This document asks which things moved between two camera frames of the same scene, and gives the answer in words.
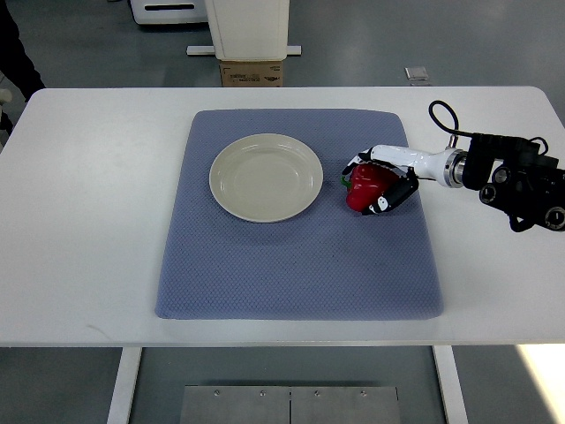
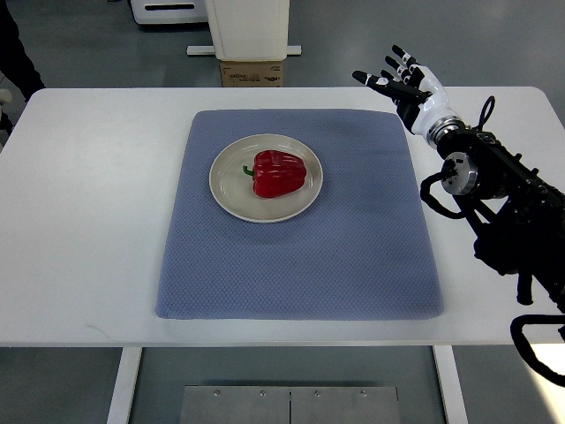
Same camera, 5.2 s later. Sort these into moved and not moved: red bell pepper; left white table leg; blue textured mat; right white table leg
Moved: red bell pepper
Not moved: right white table leg; left white table leg; blue textured mat
